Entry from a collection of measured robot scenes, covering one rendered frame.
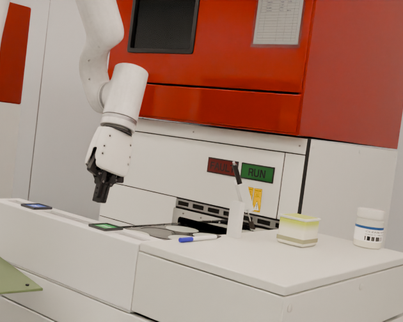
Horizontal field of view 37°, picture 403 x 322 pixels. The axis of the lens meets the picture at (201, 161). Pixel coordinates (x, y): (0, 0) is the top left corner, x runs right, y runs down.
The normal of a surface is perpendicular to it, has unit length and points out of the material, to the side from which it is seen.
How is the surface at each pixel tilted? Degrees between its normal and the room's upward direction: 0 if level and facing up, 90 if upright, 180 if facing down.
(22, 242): 90
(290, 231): 90
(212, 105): 90
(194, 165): 90
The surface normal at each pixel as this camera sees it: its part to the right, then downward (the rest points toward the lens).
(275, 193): -0.62, -0.04
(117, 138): 0.71, -0.03
